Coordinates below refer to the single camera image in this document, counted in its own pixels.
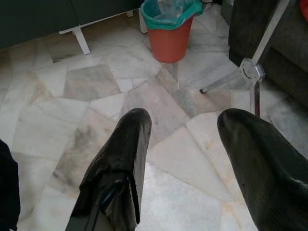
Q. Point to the red plastic waste bin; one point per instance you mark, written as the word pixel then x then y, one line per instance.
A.
pixel 168 43

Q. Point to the green bin liner bag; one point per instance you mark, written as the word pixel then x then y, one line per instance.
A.
pixel 149 16

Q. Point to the grey fabric sofa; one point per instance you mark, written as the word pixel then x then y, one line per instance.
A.
pixel 288 60

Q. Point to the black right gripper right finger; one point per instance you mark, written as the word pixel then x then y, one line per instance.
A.
pixel 269 168

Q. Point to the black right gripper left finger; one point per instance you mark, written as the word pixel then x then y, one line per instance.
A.
pixel 120 156

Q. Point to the silver metal clothes rack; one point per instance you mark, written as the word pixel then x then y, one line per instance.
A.
pixel 250 68

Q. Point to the black TV cabinet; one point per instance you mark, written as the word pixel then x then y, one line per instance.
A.
pixel 36 19

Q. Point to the black garment with green print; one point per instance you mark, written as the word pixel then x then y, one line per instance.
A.
pixel 8 192

